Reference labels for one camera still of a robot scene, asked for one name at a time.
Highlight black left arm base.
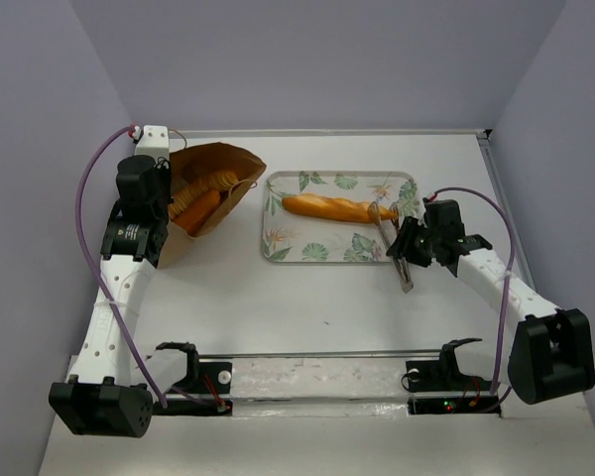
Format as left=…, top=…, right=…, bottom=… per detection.
left=150, top=342, right=233, bottom=417

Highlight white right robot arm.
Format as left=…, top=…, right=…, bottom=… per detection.
left=387, top=200, right=595, bottom=405

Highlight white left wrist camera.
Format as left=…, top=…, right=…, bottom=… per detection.
left=128, top=125, right=170, bottom=162

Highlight metal tongs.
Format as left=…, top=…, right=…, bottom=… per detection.
left=368, top=201, right=414, bottom=294

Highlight floral leaf-print tray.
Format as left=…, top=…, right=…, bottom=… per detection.
left=262, top=171, right=421, bottom=264

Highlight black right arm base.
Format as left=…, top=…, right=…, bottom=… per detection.
left=401, top=338, right=502, bottom=416

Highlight brown paper bag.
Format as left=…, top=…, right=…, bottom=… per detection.
left=159, top=142, right=267, bottom=269

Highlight fake baguette bread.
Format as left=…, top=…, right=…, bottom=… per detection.
left=282, top=193, right=371, bottom=224

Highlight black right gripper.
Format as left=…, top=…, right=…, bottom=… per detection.
left=388, top=216, right=440, bottom=268

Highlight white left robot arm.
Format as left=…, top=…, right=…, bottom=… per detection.
left=49, top=155, right=172, bottom=438

